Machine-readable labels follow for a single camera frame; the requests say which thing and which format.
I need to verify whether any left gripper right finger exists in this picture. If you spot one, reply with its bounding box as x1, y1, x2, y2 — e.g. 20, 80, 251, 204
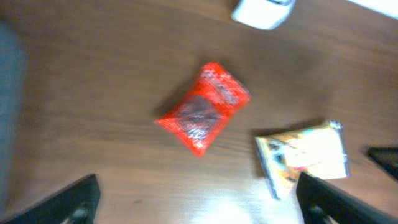
296, 172, 395, 224

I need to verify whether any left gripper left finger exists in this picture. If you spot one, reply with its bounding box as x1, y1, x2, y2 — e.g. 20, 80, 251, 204
1, 174, 101, 224

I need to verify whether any yellow snack bag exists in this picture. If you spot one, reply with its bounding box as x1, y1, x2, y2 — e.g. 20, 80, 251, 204
254, 120, 351, 200

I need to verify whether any red candy bag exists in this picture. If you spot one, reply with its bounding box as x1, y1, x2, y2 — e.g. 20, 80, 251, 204
156, 62, 251, 157

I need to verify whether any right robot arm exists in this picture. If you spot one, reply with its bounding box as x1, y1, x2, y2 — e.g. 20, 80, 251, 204
367, 147, 397, 181

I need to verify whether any grey plastic basket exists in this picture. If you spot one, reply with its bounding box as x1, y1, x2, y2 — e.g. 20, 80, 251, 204
1, 21, 27, 213

